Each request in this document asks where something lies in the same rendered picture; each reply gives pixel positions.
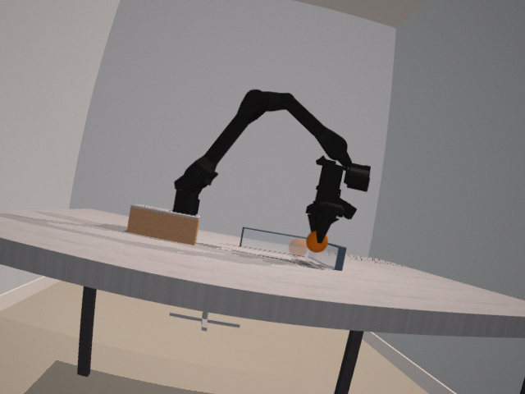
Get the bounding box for low clear walls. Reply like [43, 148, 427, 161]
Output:
[241, 229, 339, 269]

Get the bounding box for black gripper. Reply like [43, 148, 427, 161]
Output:
[306, 181, 345, 244]

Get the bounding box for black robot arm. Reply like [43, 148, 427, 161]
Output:
[172, 89, 371, 217]

